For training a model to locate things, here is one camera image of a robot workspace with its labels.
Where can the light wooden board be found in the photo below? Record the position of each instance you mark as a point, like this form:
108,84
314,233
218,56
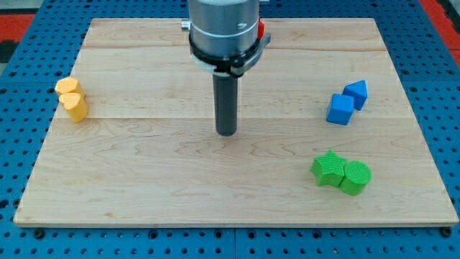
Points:
148,156

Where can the yellow heart block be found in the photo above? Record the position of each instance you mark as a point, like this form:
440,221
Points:
75,106

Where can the green cylinder block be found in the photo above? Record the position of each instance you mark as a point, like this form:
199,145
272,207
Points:
356,176

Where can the blue cube block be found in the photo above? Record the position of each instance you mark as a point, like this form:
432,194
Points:
340,109

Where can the blue pentagon block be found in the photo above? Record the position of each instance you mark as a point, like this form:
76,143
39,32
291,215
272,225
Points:
358,91

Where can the green star block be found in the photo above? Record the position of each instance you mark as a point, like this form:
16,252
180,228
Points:
329,169

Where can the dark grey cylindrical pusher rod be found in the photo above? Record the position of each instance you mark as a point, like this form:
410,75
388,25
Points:
225,91

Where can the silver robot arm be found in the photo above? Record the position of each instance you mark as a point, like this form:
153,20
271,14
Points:
227,37

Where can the yellow pentagon block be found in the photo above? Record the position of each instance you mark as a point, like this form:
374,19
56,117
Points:
69,85

